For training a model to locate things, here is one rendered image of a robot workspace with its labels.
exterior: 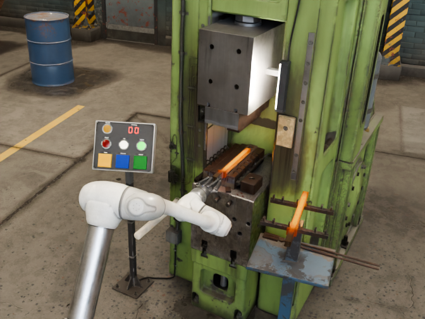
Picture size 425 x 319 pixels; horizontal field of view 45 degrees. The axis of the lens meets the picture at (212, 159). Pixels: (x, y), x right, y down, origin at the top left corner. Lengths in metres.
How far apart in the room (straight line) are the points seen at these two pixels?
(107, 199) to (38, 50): 5.29
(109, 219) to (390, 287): 2.35
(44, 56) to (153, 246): 3.90
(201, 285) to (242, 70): 1.42
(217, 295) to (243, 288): 0.23
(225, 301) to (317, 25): 1.72
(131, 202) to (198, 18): 1.21
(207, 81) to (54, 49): 4.63
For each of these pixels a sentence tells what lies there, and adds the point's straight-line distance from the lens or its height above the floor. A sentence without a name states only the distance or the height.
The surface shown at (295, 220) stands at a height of 1.04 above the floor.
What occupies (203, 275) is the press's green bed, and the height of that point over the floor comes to 0.26.
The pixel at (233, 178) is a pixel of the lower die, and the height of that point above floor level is 0.98.
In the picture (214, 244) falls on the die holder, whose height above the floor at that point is 0.55.
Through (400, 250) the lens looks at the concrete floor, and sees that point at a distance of 4.21.
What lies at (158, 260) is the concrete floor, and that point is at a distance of 3.77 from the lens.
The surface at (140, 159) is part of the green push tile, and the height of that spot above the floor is 1.02.
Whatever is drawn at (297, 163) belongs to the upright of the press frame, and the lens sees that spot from 2.76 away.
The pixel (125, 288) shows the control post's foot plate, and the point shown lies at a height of 0.01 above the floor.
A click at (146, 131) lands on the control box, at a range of 2.89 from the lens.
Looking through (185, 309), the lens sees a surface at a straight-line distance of 3.39.
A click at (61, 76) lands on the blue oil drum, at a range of 7.24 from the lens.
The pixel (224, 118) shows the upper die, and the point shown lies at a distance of 2.67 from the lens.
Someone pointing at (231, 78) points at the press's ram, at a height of 1.54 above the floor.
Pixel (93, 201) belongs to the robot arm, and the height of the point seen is 1.29.
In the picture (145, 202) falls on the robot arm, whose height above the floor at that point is 1.33.
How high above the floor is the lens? 2.34
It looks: 27 degrees down
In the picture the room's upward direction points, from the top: 3 degrees clockwise
